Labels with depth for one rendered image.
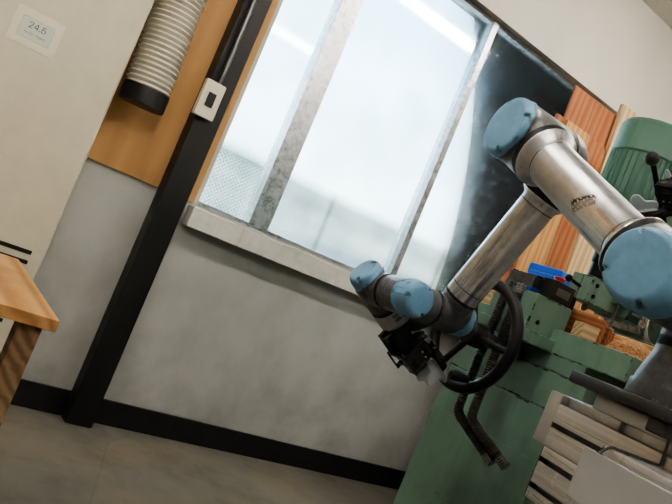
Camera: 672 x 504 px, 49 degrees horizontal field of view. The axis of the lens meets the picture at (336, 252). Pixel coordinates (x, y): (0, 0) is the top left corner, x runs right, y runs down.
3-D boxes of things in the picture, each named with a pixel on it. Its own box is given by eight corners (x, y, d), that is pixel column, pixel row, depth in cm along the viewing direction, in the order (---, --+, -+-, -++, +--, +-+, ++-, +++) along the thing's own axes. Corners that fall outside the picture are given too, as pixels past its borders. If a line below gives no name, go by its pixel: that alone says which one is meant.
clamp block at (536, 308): (484, 313, 186) (497, 280, 187) (517, 328, 194) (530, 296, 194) (526, 328, 174) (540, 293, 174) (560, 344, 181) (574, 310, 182)
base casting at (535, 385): (448, 362, 204) (460, 332, 204) (571, 408, 235) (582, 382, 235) (574, 423, 166) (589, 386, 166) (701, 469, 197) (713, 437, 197)
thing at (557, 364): (466, 335, 202) (471, 321, 202) (514, 355, 213) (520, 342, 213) (580, 383, 168) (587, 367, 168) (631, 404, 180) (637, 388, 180)
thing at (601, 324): (529, 321, 195) (538, 299, 195) (532, 322, 196) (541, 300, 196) (596, 345, 177) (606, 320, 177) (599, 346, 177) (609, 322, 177)
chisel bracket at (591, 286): (562, 300, 195) (574, 270, 195) (592, 315, 202) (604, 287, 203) (584, 306, 189) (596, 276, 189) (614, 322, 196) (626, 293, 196)
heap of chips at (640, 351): (599, 344, 169) (605, 329, 169) (633, 360, 176) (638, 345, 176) (632, 356, 161) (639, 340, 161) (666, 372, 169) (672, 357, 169)
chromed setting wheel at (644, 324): (629, 336, 189) (646, 292, 189) (654, 349, 196) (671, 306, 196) (639, 340, 186) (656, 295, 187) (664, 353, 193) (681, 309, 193)
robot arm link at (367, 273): (361, 284, 149) (339, 278, 156) (387, 322, 154) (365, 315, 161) (386, 259, 152) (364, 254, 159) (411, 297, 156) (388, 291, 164)
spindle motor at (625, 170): (567, 219, 198) (610, 114, 199) (604, 242, 207) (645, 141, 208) (622, 229, 183) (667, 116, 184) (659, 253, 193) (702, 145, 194)
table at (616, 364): (425, 302, 206) (433, 282, 206) (495, 332, 222) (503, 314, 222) (599, 371, 155) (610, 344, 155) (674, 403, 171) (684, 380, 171)
